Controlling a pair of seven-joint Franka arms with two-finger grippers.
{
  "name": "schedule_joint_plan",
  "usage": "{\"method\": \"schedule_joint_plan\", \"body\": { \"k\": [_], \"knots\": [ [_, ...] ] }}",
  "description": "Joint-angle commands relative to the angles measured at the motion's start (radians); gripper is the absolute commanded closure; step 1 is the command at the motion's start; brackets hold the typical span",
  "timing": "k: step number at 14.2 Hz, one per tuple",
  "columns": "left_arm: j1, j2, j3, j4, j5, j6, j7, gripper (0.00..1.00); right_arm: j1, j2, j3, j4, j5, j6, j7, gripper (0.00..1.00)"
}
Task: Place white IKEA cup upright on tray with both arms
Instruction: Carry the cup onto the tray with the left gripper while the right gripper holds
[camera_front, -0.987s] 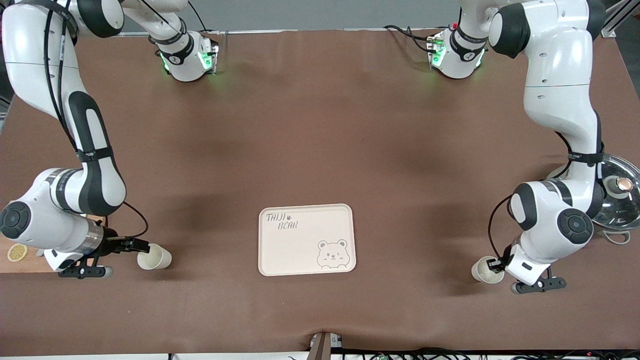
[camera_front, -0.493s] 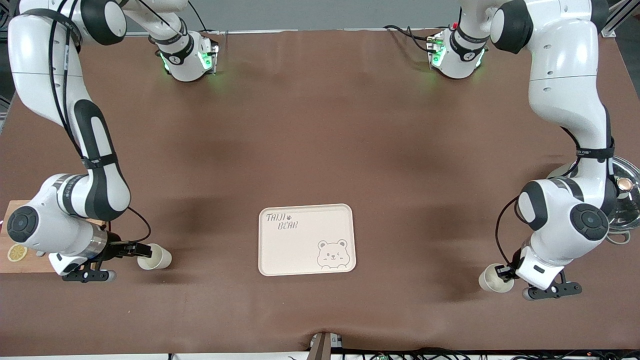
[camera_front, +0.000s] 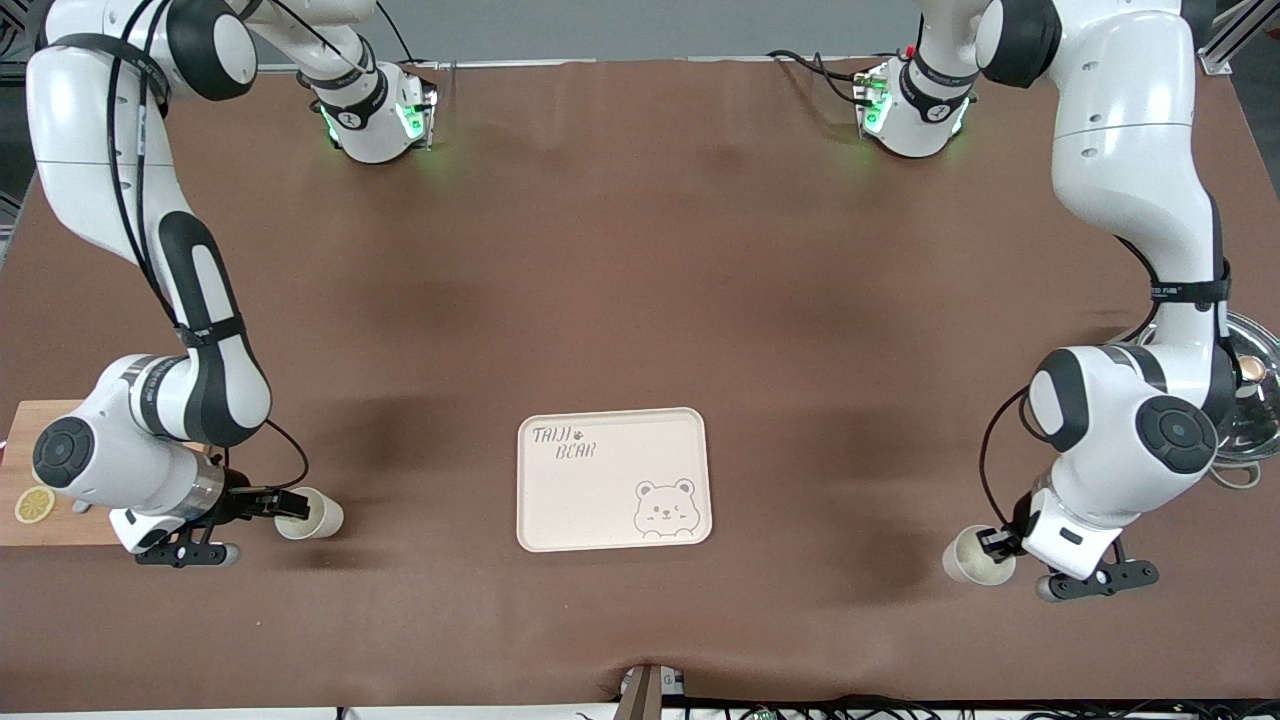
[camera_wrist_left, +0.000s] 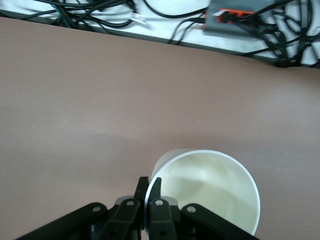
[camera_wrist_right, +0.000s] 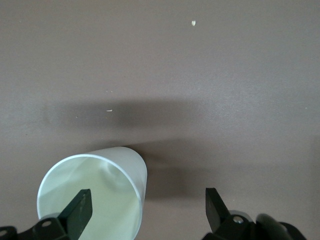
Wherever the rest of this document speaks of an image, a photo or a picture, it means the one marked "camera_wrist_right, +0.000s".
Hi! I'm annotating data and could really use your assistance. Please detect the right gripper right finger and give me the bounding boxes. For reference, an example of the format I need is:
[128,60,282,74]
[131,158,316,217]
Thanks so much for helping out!
[204,187,258,240]

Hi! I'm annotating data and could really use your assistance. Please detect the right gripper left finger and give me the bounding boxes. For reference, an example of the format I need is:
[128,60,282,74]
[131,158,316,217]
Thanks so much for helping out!
[14,189,94,240]

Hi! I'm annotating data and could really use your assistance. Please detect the white plastic cup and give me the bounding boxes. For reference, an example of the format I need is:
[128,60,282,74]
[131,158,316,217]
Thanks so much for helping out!
[36,146,148,240]

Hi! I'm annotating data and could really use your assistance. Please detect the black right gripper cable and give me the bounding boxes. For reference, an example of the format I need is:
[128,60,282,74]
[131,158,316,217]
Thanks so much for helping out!
[255,212,286,240]

